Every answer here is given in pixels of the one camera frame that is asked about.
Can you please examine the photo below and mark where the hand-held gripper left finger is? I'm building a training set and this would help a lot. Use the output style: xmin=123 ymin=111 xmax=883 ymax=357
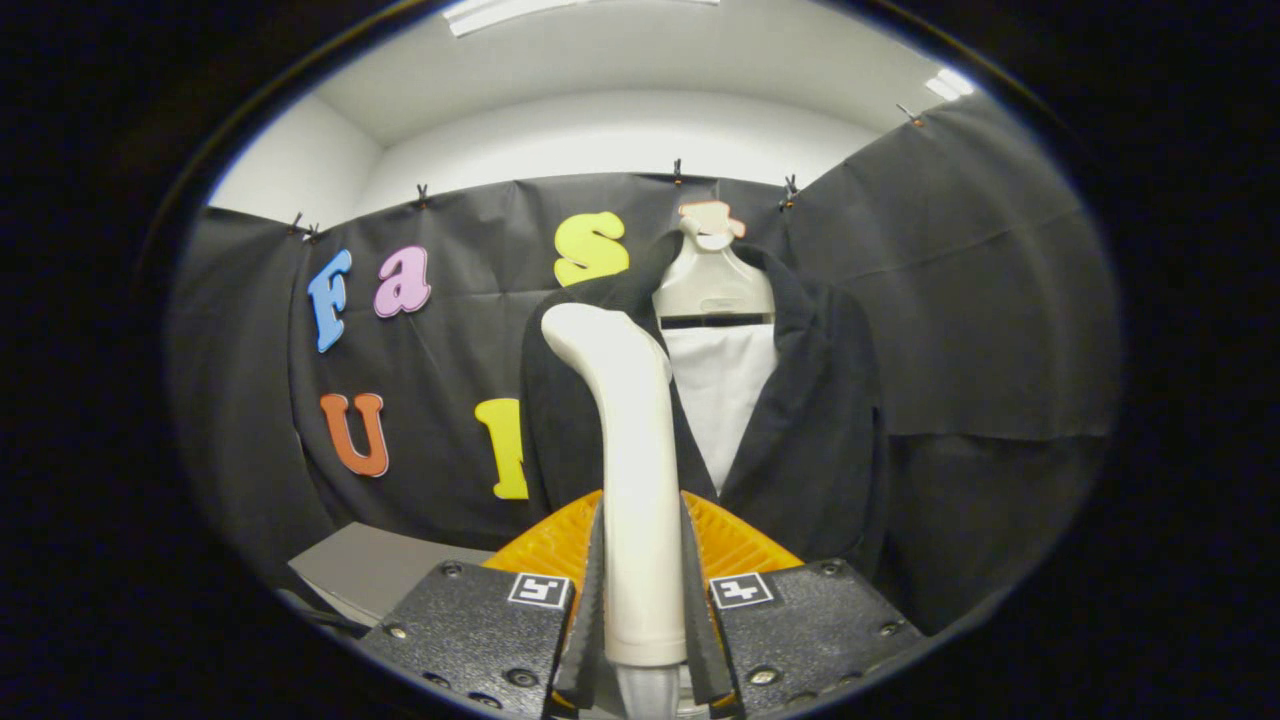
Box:
xmin=358 ymin=490 xmax=608 ymax=719

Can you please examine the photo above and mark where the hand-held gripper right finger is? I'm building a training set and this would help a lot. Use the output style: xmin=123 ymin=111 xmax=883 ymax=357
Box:
xmin=680 ymin=490 xmax=926 ymax=719

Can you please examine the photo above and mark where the white garment steamer head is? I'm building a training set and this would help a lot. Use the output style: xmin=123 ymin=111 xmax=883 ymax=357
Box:
xmin=540 ymin=302 xmax=689 ymax=669

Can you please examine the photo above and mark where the black button jacket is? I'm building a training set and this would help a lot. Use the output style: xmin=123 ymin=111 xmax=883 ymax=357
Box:
xmin=520 ymin=232 xmax=891 ymax=581

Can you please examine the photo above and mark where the grey cabinet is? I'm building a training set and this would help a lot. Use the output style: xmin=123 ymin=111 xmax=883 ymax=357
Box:
xmin=288 ymin=520 xmax=496 ymax=631

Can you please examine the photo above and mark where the white padded dress form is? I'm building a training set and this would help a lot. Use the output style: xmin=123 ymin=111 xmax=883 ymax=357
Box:
xmin=663 ymin=322 xmax=779 ymax=496

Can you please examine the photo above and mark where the beige plastic hanger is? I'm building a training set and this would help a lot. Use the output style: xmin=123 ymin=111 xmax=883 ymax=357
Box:
xmin=652 ymin=215 xmax=777 ymax=326

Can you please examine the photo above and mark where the black backdrop cloth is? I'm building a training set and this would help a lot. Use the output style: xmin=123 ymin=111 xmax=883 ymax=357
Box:
xmin=168 ymin=95 xmax=1119 ymax=636

